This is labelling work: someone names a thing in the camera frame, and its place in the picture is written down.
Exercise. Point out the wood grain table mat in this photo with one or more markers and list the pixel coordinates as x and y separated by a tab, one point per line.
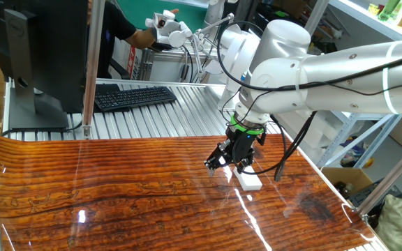
117	195

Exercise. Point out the white metal shelf rack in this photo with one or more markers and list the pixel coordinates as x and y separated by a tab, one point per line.
361	21

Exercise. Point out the operator black shirt torso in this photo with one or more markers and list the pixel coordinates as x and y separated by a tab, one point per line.
113	31

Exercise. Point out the black keyboard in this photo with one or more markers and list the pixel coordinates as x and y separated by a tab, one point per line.
134	98

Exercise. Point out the black computer monitor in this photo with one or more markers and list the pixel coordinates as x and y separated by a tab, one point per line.
61	52

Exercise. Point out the white box with red print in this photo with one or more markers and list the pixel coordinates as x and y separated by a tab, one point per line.
131	62

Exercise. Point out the brown cardboard box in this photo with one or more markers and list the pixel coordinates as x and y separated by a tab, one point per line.
358	176

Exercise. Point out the white rectangular sponge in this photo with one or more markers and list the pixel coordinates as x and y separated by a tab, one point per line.
251	183

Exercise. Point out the white haptic control device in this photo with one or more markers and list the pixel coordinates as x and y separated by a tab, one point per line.
173	35

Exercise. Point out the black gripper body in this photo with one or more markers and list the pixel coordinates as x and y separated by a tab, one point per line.
244	146

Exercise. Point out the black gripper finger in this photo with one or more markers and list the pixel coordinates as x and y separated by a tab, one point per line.
246	165
218	160

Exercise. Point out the small yellow cup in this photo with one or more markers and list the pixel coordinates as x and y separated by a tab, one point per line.
373	9

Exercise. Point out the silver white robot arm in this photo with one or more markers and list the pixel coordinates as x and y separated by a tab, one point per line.
281	45

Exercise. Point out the silver aluminium equipment case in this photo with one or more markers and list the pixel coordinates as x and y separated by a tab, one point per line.
162	69

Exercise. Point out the operator bare forearm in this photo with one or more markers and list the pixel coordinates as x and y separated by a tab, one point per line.
140	39

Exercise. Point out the beige fabric sack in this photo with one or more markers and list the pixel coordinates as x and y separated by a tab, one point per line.
400	226

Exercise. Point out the white foam block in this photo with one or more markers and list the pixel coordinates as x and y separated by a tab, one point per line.
316	134

